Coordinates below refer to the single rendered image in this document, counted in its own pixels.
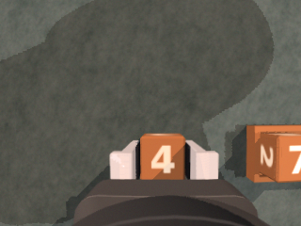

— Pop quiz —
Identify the orange cube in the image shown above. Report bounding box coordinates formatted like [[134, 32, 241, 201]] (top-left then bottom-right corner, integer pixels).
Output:
[[260, 133, 301, 183], [140, 134, 185, 180]]

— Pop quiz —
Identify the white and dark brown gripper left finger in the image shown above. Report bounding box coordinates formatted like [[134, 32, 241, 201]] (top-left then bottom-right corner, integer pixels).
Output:
[[110, 140, 141, 179]]

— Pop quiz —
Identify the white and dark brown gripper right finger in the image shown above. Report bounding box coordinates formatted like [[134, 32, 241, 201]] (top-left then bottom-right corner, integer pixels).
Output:
[[185, 140, 218, 180]]

